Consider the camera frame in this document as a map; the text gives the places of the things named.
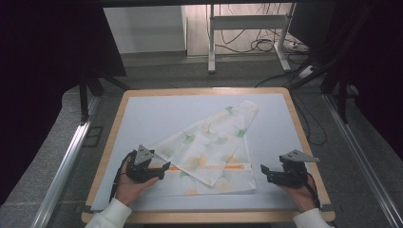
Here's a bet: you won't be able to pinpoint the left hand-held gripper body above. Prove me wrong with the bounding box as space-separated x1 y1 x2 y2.
125 144 161 183

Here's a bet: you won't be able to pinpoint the white cabinet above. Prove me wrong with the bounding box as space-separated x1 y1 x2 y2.
104 5 188 55

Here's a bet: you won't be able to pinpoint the person's left hand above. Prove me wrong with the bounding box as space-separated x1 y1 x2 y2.
114 160 160 207

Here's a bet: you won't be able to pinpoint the hand-held gripper black cable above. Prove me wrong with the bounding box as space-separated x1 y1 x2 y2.
304 172 322 211
108 151 136 203

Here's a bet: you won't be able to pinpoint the tangled black floor cables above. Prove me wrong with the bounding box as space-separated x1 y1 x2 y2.
218 3 288 55

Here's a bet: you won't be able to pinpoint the left hand-held gripper black cable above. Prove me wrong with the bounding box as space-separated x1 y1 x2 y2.
108 151 136 203

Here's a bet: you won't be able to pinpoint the white floral cloth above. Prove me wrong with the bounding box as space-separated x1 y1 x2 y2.
144 100 259 197

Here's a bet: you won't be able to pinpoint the dark curtain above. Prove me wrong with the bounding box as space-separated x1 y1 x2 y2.
0 0 127 207
317 0 403 161

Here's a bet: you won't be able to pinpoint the wooden table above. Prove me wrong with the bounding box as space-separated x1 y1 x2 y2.
81 86 336 224

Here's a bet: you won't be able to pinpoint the white power strip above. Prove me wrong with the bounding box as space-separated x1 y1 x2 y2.
297 65 317 80

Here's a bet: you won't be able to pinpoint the white metal stand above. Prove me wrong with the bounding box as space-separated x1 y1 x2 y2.
207 3 293 75

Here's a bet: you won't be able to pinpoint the metal floor rail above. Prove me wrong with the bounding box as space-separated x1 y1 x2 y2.
322 93 403 228
30 94 101 228

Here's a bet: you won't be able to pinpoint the right hand-held gripper black cable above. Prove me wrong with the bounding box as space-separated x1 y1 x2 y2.
304 172 322 211

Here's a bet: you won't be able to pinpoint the long black floor cable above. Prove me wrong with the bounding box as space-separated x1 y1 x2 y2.
254 55 328 147

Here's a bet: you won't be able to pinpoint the black floor socket plate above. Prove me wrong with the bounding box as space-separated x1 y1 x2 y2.
82 125 105 148

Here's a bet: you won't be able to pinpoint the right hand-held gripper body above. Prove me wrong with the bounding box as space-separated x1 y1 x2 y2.
278 149 320 189

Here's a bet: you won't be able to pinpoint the person's right hand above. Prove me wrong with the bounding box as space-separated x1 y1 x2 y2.
279 172 318 214

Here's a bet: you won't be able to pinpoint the black tripod stand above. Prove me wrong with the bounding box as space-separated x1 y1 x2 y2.
78 67 131 125
290 37 360 125

